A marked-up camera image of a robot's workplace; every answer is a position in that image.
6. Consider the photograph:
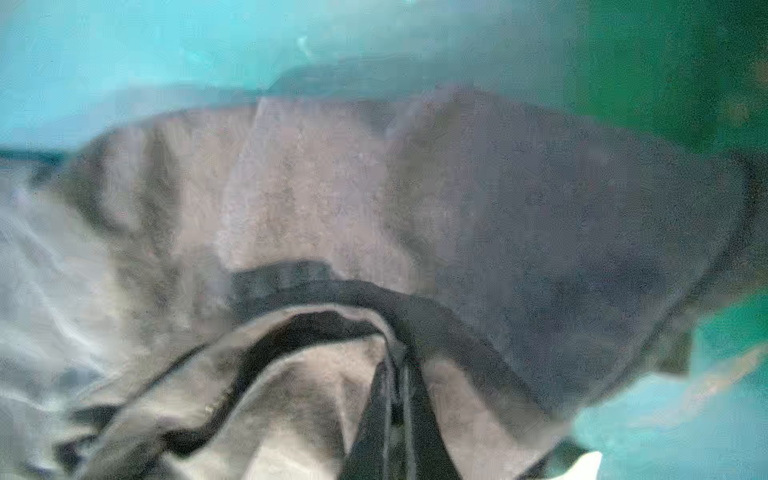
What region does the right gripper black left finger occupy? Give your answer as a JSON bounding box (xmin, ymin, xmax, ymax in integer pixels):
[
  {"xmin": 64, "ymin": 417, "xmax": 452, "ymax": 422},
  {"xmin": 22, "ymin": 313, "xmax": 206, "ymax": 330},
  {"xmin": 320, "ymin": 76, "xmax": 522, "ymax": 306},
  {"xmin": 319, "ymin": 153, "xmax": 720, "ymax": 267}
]
[{"xmin": 338, "ymin": 361, "xmax": 397, "ymax": 480}]

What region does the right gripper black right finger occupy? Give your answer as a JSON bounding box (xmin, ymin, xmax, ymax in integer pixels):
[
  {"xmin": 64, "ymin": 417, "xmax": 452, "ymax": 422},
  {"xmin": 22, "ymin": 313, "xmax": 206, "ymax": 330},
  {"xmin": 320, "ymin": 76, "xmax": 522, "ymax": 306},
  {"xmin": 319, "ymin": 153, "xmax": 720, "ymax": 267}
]
[{"xmin": 399, "ymin": 355, "xmax": 461, "ymax": 480}]

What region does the black t shirt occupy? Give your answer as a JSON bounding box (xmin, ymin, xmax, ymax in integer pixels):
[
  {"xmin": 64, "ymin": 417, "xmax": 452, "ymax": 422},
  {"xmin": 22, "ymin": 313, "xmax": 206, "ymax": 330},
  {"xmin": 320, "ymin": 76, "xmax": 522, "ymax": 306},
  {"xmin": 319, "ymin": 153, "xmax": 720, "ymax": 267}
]
[{"xmin": 1, "ymin": 85, "xmax": 767, "ymax": 479}]

